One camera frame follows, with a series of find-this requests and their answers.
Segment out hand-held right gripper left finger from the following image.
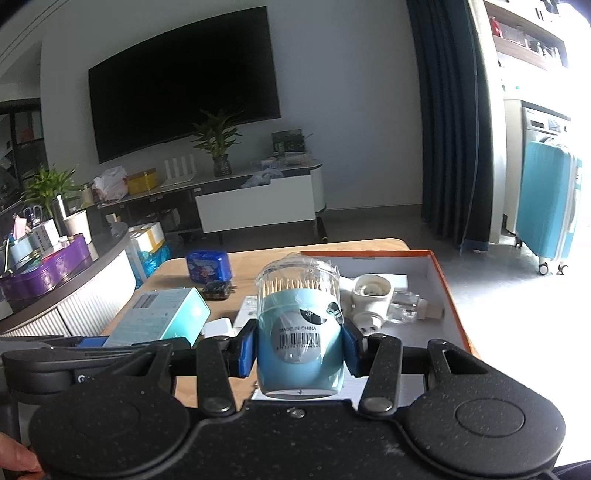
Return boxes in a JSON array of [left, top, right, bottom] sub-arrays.
[[99, 318, 258, 416]]

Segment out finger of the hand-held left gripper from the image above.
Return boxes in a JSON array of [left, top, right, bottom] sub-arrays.
[[44, 336, 134, 354]]

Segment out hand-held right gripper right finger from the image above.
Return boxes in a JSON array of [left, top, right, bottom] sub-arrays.
[[344, 319, 502, 415]]

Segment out small white labelled box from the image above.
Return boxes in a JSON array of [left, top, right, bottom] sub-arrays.
[[233, 295, 259, 330]]

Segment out white cube power adapter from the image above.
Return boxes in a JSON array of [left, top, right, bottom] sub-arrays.
[[201, 318, 237, 340]]

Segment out light blue toothpick jar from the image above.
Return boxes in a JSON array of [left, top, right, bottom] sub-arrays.
[[255, 252, 345, 400]]

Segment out white plug-in vaporizer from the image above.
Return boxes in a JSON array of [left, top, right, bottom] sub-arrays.
[[352, 274, 394, 334]]

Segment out teal cardboard box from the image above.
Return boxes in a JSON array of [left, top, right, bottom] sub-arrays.
[[102, 288, 211, 348]]

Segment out clear liquid bottle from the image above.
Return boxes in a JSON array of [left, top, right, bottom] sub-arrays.
[[387, 292, 445, 325]]

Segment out blue plastic box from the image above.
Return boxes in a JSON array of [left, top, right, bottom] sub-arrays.
[[186, 250, 233, 282]]

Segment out orange white cardboard box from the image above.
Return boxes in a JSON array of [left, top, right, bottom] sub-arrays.
[[300, 249, 474, 400]]

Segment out person's left hand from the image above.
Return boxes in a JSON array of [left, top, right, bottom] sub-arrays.
[[0, 434, 45, 480]]

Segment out white ribbed round sideboard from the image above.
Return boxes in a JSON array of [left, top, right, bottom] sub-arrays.
[[0, 222, 139, 340]]

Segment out purple tray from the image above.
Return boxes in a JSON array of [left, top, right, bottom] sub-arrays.
[[0, 233, 93, 301]]

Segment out blue plastic pack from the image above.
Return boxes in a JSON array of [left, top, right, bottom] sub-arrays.
[[127, 244, 171, 289]]

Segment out white paper cup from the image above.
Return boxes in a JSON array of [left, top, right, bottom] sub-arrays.
[[63, 210, 92, 244]]

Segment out white printed card box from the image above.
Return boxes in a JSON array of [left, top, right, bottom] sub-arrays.
[[31, 220, 58, 252]]

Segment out yellow white carton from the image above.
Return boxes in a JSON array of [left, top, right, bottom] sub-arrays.
[[127, 222, 166, 254]]

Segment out steel tumbler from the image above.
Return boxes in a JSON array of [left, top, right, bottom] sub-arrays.
[[51, 196, 70, 236]]

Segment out white plastic bag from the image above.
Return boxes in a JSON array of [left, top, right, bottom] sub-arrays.
[[92, 166, 129, 201]]

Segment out leafy green potted plant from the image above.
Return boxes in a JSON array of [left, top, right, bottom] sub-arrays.
[[21, 166, 86, 217]]

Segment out yellow box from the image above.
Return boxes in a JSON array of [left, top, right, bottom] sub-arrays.
[[126, 168, 158, 195]]

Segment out long low tv stand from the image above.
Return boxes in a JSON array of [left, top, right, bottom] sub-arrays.
[[99, 159, 328, 245]]

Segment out crumpled bag in drawer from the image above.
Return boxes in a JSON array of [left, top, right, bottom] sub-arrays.
[[241, 168, 283, 188]]

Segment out white router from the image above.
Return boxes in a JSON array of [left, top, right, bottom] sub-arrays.
[[160, 157, 197, 188]]

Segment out clear plastic containers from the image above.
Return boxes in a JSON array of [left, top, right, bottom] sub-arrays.
[[252, 154, 319, 169]]

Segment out potted plant in dark vase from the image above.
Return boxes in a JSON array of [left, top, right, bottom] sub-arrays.
[[190, 108, 245, 177]]

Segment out black green box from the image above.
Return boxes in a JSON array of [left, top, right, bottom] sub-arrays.
[[271, 130, 306, 155]]

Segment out teal suitcase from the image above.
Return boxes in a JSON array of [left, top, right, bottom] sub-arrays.
[[515, 141, 583, 276]]

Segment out dark curtain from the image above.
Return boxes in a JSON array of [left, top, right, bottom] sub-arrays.
[[406, 0, 492, 252]]

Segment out black television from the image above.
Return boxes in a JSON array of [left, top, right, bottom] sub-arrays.
[[88, 6, 281, 163]]

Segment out wall shelf with glassware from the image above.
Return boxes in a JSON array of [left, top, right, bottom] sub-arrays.
[[482, 0, 591, 100]]

